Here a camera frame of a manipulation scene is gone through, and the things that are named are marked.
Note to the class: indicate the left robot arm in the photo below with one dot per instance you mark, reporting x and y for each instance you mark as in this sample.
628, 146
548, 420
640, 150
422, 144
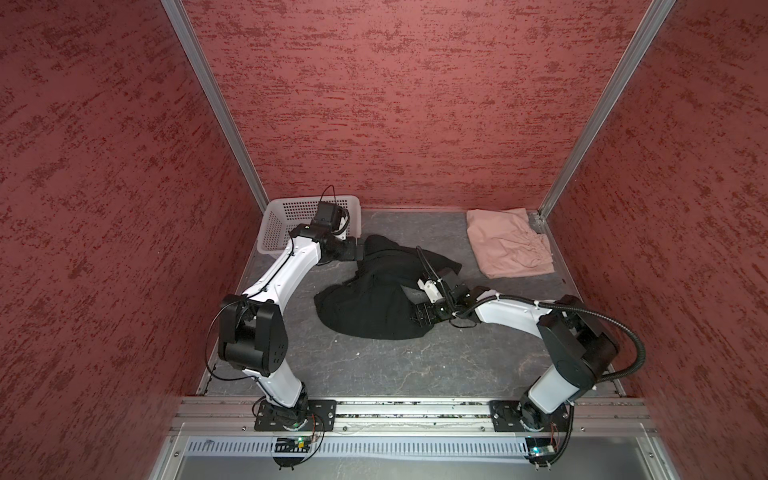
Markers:
252, 336

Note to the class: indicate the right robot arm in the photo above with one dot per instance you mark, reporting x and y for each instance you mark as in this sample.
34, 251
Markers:
580, 348

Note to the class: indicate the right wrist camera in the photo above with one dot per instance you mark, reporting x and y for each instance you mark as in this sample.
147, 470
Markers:
432, 290

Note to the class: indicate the pink shorts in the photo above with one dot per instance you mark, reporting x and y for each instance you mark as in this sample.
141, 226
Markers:
506, 246

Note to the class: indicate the circuit board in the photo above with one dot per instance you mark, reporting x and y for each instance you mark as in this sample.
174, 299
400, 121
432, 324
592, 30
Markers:
540, 449
293, 446

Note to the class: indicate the left aluminium corner post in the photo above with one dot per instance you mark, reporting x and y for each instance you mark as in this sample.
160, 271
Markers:
193, 50

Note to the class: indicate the right aluminium corner post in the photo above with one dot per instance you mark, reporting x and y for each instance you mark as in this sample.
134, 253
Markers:
646, 31

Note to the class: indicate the left circuit board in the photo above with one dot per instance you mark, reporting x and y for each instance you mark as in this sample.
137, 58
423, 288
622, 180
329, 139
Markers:
293, 446

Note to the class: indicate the black shorts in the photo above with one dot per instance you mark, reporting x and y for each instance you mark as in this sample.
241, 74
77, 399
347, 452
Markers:
381, 300

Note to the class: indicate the slotted white cable duct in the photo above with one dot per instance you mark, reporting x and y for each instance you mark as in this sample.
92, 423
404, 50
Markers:
451, 448

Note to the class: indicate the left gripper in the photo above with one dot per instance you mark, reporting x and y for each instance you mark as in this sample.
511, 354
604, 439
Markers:
349, 254

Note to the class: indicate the aluminium corner post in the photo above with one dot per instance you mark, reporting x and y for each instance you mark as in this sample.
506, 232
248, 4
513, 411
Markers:
193, 50
646, 31

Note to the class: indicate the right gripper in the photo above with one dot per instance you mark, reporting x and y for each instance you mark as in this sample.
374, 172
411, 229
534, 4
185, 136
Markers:
432, 318

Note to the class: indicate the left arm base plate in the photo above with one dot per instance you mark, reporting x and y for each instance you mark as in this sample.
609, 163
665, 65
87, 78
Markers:
321, 414

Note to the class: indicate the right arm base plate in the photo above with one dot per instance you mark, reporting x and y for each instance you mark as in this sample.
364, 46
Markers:
507, 415

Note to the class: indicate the right circuit board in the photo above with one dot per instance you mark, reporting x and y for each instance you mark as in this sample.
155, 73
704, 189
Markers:
540, 449

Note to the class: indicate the white plastic basket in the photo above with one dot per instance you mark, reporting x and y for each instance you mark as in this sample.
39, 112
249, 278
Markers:
283, 215

